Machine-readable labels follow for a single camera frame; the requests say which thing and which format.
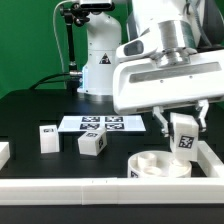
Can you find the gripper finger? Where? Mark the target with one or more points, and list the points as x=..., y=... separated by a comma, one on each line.
x=158, y=116
x=202, y=107

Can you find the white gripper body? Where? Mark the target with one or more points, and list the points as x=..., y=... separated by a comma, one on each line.
x=139, y=86

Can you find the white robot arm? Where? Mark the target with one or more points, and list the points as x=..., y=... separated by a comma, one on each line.
x=171, y=58

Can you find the white marker sheet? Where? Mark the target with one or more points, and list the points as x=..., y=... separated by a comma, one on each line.
x=111, y=123

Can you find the white U-shaped wall fence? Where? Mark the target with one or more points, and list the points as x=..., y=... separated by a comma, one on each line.
x=36, y=186

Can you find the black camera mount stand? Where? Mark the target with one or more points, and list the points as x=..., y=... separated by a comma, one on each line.
x=75, y=33

